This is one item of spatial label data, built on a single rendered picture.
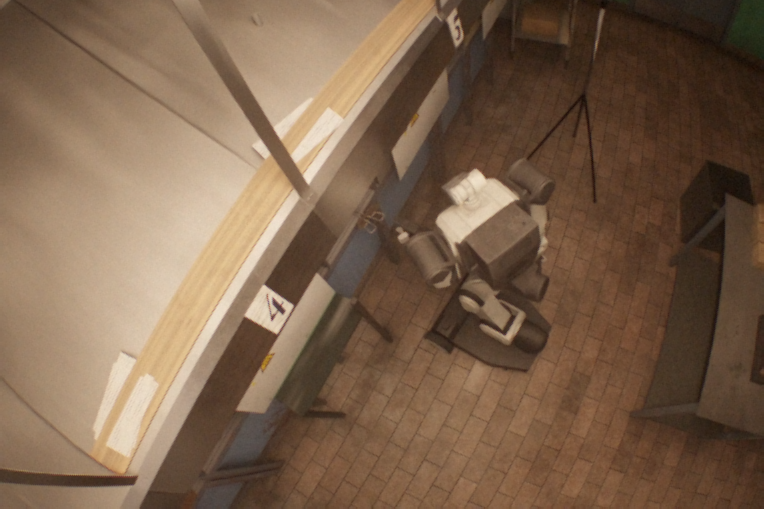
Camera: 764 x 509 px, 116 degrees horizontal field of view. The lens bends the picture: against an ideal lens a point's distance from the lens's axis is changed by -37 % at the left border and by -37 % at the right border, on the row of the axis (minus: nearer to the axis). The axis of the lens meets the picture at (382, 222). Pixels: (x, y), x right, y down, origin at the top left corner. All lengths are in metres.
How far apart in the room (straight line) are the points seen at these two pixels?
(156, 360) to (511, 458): 2.03
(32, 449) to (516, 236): 1.49
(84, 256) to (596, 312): 2.61
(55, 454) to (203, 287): 0.64
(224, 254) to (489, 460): 1.98
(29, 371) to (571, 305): 2.67
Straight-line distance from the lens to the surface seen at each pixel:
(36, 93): 1.30
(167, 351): 0.90
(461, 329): 2.28
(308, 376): 1.87
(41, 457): 1.19
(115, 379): 0.97
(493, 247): 1.12
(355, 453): 2.50
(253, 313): 0.93
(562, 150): 3.21
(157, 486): 1.10
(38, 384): 1.11
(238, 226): 0.89
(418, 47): 1.30
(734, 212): 2.36
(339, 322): 1.86
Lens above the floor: 2.40
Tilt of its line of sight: 59 degrees down
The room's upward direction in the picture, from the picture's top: 22 degrees counter-clockwise
